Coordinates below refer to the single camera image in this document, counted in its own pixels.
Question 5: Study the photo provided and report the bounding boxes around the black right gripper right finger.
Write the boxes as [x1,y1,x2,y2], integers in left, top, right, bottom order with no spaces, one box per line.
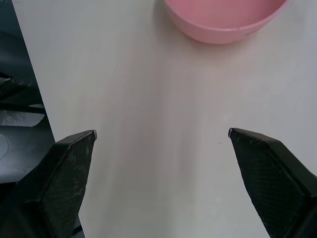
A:
[228,127,317,238]

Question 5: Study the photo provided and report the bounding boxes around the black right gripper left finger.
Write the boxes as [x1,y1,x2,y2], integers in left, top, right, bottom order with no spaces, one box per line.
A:
[0,129,98,238]

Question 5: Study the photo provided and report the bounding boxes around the pink plastic bowl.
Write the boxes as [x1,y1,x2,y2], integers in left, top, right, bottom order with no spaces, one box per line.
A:
[163,0,290,45]

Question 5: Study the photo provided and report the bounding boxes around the dark robot body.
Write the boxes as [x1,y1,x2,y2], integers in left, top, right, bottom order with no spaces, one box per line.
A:
[0,0,56,185]

